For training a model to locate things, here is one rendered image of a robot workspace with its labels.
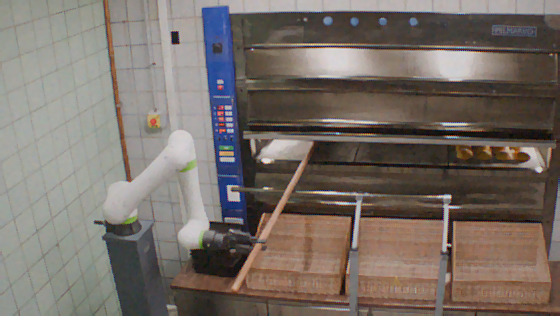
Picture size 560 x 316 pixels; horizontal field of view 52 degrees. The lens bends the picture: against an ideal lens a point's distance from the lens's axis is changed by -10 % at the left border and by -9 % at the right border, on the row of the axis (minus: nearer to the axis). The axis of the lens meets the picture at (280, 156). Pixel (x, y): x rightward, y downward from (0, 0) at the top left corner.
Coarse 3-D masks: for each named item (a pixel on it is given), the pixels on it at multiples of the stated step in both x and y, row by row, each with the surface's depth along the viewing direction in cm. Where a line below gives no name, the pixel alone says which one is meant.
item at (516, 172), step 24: (264, 168) 381; (288, 168) 377; (312, 168) 373; (336, 168) 369; (360, 168) 365; (384, 168) 361; (408, 168) 358; (432, 168) 354; (456, 168) 351; (480, 168) 349; (504, 168) 346; (528, 168) 343
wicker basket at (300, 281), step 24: (264, 216) 387; (288, 216) 385; (312, 216) 381; (336, 216) 378; (288, 240) 386; (312, 240) 383; (336, 240) 379; (264, 264) 380; (288, 264) 378; (312, 264) 376; (336, 264) 374; (264, 288) 354; (288, 288) 350; (312, 288) 346; (336, 288) 343
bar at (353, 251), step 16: (240, 192) 347; (256, 192) 345; (272, 192) 342; (304, 192) 338; (320, 192) 336; (336, 192) 334; (352, 192) 332; (448, 208) 318; (352, 256) 319; (352, 272) 323; (352, 288) 327; (352, 304) 331
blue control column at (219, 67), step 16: (208, 16) 350; (224, 16) 348; (208, 32) 353; (224, 32) 351; (208, 48) 357; (224, 48) 355; (208, 64) 361; (224, 64) 359; (224, 80) 362; (224, 96) 366; (240, 160) 381; (224, 176) 386; (240, 176) 383; (224, 192) 390; (224, 208) 395; (240, 208) 392
